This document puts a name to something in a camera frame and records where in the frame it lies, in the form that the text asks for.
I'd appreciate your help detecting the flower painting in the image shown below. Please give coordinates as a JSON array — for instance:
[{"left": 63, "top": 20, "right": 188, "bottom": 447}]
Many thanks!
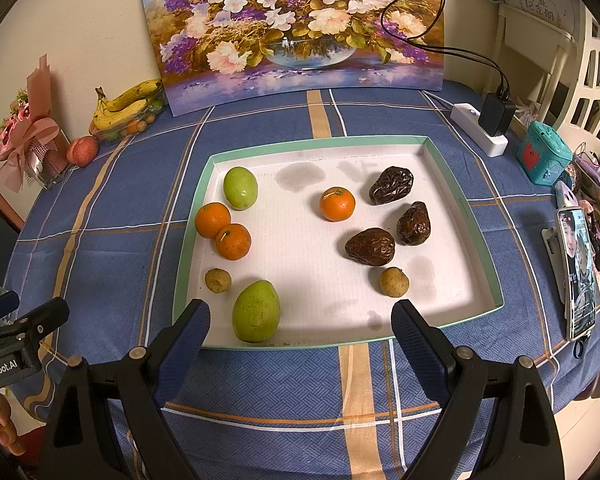
[{"left": 136, "top": 0, "right": 446, "bottom": 118}]

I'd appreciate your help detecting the black charger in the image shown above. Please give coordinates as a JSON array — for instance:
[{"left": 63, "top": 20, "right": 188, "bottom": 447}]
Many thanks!
[{"left": 478, "top": 92, "right": 518, "bottom": 137}]

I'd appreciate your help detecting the pear-shaped dark dried date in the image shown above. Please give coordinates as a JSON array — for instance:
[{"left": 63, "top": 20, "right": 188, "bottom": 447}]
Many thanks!
[{"left": 396, "top": 201, "right": 432, "bottom": 246}]

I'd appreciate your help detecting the pile of hair accessories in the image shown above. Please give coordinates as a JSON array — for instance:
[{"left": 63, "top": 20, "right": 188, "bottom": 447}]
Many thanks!
[{"left": 562, "top": 145, "right": 600, "bottom": 291}]

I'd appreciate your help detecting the white power strip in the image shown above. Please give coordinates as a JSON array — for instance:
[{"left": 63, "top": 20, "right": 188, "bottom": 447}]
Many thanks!
[{"left": 450, "top": 102, "right": 509, "bottom": 157}]

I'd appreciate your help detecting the white lattice panel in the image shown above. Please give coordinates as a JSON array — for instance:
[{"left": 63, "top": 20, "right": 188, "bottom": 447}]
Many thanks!
[{"left": 565, "top": 5, "right": 600, "bottom": 161}]

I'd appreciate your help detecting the large long green mango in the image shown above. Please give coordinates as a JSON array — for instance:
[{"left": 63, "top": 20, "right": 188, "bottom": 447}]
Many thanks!
[{"left": 231, "top": 280, "right": 281, "bottom": 344}]

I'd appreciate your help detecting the black cable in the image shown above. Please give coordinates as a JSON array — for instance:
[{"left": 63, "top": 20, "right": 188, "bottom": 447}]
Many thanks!
[
  {"left": 392, "top": 0, "right": 503, "bottom": 91},
  {"left": 381, "top": 0, "right": 508, "bottom": 98}
]

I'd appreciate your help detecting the orange with stem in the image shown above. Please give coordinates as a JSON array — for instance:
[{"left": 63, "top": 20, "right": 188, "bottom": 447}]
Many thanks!
[
  {"left": 319, "top": 186, "right": 356, "bottom": 222},
  {"left": 215, "top": 223, "right": 252, "bottom": 261}
]

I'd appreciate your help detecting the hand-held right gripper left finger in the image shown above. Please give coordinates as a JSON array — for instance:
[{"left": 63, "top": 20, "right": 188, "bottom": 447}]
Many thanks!
[{"left": 39, "top": 299, "right": 212, "bottom": 480}]

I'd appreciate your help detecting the smartphone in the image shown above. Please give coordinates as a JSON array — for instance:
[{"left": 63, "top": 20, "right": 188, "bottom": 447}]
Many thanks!
[{"left": 556, "top": 207, "right": 597, "bottom": 342}]

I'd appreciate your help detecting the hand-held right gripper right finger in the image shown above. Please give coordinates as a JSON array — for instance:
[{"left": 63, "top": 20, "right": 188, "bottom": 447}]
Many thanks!
[{"left": 390, "top": 300, "right": 567, "bottom": 480}]

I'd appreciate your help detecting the clear plastic fruit container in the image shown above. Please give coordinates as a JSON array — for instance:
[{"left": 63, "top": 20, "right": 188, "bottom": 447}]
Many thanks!
[{"left": 91, "top": 99, "right": 166, "bottom": 143}]

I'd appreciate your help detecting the smooth orange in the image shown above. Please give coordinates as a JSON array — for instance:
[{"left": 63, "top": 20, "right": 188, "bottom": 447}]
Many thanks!
[{"left": 195, "top": 202, "right": 232, "bottom": 239}]

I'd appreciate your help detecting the pink flower bouquet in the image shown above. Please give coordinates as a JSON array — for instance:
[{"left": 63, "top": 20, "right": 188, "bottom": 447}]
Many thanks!
[{"left": 0, "top": 54, "right": 71, "bottom": 193}]

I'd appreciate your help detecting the blue plaid tablecloth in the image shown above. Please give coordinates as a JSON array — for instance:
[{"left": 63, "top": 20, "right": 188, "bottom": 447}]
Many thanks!
[{"left": 5, "top": 80, "right": 600, "bottom": 480}]

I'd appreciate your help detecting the small round green mango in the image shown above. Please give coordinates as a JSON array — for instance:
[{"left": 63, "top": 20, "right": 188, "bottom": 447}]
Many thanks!
[{"left": 223, "top": 166, "right": 258, "bottom": 210}]

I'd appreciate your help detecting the large red apple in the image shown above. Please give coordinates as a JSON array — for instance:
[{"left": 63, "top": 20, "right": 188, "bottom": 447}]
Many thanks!
[{"left": 66, "top": 135, "right": 100, "bottom": 168}]

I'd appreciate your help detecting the yellow banana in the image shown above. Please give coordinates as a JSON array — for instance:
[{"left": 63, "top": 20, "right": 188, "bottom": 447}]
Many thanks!
[
  {"left": 91, "top": 87, "right": 148, "bottom": 132},
  {"left": 105, "top": 79, "right": 163, "bottom": 112}
]

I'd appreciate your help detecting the teal toy box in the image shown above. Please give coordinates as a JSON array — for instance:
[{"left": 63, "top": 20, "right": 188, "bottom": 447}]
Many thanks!
[{"left": 516, "top": 120, "right": 573, "bottom": 186}]

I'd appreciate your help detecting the white phone stand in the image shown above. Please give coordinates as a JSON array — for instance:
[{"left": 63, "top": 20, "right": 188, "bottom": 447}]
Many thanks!
[{"left": 540, "top": 226, "right": 568, "bottom": 306}]

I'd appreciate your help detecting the person's left hand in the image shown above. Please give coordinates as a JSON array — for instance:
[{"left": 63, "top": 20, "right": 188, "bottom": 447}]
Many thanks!
[{"left": 0, "top": 392, "right": 31, "bottom": 456}]

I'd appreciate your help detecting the white tray with teal rim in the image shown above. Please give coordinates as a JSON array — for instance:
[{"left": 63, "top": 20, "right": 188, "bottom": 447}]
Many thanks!
[{"left": 172, "top": 136, "right": 505, "bottom": 351}]

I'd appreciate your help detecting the long wrinkled dark dried date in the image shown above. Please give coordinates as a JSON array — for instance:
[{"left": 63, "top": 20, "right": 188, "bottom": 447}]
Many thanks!
[{"left": 369, "top": 166, "right": 415, "bottom": 206}]

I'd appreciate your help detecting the white shelf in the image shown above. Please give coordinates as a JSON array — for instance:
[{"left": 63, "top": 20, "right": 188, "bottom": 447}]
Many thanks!
[{"left": 495, "top": 2, "right": 578, "bottom": 126}]

